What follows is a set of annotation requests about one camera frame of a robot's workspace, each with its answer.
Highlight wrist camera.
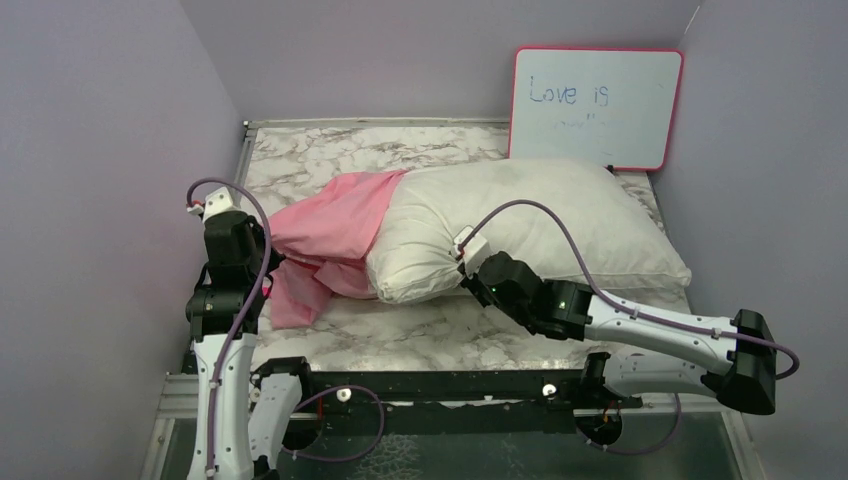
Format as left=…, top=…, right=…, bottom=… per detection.
left=186, top=186, right=240, bottom=223
left=450, top=225, right=493, bottom=277

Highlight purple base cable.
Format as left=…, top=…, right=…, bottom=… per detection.
left=574, top=394, right=684, bottom=458
left=278, top=384, right=387, bottom=464

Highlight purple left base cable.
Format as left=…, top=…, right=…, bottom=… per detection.
left=278, top=384, right=387, bottom=464

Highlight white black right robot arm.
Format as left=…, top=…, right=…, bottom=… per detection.
left=459, top=252, right=777, bottom=415

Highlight pink-framed whiteboard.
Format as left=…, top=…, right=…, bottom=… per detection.
left=508, top=46, right=684, bottom=172

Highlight white pillow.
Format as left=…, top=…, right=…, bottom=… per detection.
left=366, top=159, right=692, bottom=304

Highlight aluminium table frame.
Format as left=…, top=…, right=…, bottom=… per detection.
left=162, top=122, right=733, bottom=479

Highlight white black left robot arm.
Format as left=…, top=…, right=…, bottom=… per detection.
left=186, top=210, right=315, bottom=479

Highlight pink pillowcase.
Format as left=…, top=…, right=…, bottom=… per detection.
left=270, top=170, right=406, bottom=329

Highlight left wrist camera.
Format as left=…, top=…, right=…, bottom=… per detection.
left=186, top=186, right=240, bottom=223

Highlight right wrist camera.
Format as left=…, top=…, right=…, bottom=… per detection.
left=450, top=225, right=493, bottom=277

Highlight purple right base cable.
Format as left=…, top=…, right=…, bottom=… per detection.
left=574, top=394, right=684, bottom=458

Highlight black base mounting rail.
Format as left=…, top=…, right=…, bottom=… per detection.
left=287, top=369, right=642, bottom=440

